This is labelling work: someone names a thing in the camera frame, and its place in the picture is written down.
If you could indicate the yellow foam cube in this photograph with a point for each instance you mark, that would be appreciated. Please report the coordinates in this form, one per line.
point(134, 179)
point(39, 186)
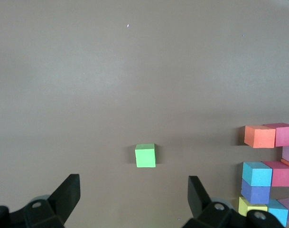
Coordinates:
point(245, 206)

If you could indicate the red foam cube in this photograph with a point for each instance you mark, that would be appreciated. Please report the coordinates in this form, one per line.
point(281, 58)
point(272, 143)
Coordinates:
point(282, 174)
point(286, 135)

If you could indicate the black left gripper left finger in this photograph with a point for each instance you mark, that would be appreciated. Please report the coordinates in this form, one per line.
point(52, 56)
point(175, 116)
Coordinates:
point(63, 197)

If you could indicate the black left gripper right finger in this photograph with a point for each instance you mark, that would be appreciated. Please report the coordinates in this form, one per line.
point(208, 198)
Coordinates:
point(198, 202)

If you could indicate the purple foam cube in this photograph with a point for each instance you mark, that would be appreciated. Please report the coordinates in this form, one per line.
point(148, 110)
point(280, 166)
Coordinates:
point(254, 193)

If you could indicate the blue foam cube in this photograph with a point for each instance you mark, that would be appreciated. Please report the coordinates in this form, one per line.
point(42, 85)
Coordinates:
point(257, 174)
point(279, 211)

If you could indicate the green foam cube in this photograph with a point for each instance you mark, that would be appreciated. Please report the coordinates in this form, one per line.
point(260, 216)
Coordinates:
point(145, 156)

